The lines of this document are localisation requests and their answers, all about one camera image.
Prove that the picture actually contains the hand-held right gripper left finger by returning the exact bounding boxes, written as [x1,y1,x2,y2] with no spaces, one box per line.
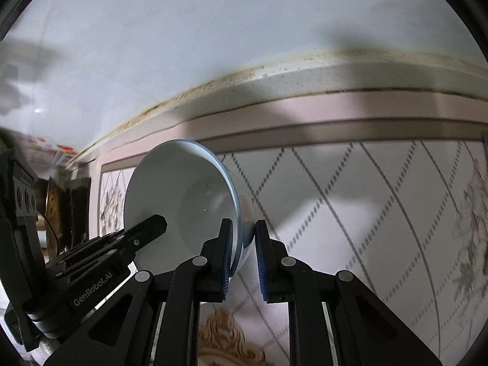
[42,218,234,366]

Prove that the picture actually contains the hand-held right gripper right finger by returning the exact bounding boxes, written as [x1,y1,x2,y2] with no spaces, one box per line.
[255,219,443,366]

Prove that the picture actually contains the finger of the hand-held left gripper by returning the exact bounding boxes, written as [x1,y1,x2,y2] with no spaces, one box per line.
[97,214,168,263]

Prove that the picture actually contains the blue patterned white bowl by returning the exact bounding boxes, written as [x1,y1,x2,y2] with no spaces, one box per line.
[123,140,255,303]

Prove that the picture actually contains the floral diamond pattern tablecloth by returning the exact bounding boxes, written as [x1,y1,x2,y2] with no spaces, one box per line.
[97,95,488,366]

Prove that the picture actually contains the colourful wall stickers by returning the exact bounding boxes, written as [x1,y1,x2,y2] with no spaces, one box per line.
[23,135,79,166]

